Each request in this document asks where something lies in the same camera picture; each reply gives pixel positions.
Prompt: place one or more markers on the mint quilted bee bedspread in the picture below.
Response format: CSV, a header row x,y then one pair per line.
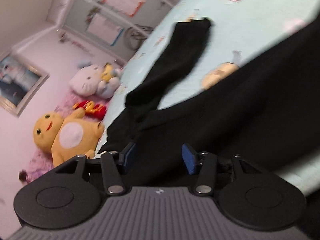
x,y
240,31

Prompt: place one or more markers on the black trousers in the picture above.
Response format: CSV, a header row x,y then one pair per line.
x,y
267,111

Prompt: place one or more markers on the white cat plush toy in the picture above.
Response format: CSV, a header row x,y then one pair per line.
x,y
101,81

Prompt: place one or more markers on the red small plush toy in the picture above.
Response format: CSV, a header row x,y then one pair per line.
x,y
92,109

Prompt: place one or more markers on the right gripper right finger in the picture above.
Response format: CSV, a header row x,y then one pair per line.
x,y
245,193

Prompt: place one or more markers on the grey sliding wardrobe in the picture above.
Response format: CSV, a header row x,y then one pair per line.
x,y
76,15

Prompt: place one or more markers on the yellow plush toy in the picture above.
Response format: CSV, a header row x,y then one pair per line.
x,y
67,137

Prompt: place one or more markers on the blue framed paper poster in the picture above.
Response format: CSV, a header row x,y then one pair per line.
x,y
104,29

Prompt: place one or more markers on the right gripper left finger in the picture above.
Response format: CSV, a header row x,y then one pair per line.
x,y
74,191

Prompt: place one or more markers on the framed wall picture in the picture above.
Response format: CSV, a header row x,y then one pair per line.
x,y
20,80

